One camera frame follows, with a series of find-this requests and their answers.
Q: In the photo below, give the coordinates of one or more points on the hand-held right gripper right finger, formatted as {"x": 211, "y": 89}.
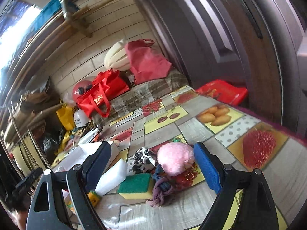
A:
{"x": 206, "y": 167}

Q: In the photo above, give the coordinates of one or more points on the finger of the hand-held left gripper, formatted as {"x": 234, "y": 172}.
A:
{"x": 28, "y": 182}

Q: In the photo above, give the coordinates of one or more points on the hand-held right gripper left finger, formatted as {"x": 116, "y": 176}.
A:
{"x": 96, "y": 167}

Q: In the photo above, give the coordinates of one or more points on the white foam block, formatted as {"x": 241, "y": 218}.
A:
{"x": 112, "y": 177}

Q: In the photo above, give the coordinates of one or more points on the white shallow cardboard box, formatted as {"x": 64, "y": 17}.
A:
{"x": 72, "y": 154}

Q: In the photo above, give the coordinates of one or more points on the pink plush ball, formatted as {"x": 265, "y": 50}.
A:
{"x": 175, "y": 157}

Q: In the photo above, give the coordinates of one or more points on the green and yellow sponge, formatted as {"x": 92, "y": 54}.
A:
{"x": 134, "y": 183}

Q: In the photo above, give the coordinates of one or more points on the black and white scarf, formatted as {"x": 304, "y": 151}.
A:
{"x": 144, "y": 160}

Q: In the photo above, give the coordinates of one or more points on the small beige round toy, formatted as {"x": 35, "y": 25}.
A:
{"x": 116, "y": 143}

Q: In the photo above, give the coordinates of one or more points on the fruit print tablecloth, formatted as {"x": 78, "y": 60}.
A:
{"x": 191, "y": 210}

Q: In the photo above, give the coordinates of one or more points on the black plastic bag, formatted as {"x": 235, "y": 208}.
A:
{"x": 51, "y": 141}

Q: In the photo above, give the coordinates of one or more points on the dark blue cloth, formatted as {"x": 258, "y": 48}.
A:
{"x": 157, "y": 173}

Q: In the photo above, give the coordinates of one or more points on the purple knotted cloth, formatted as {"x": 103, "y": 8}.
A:
{"x": 160, "y": 192}

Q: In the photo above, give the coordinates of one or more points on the yellow plastic bag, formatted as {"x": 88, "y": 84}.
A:
{"x": 66, "y": 117}

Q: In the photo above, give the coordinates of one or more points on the metal storage shelf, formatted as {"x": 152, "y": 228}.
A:
{"x": 14, "y": 124}

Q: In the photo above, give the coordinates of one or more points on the flat red printed bag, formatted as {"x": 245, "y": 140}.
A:
{"x": 223, "y": 91}

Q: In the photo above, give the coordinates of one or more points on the red shopping bag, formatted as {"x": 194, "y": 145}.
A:
{"x": 103, "y": 88}

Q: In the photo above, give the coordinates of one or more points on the brown paper bag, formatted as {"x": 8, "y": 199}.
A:
{"x": 36, "y": 99}

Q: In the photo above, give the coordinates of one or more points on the plaid bench cover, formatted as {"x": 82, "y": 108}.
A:
{"x": 144, "y": 91}

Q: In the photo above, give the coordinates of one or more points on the cream folded bag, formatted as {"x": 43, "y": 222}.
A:
{"x": 117, "y": 57}

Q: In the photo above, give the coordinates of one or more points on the dark red fabric bag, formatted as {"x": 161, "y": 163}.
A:
{"x": 146, "y": 62}

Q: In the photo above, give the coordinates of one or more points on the brown panelled door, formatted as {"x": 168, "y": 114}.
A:
{"x": 215, "y": 28}

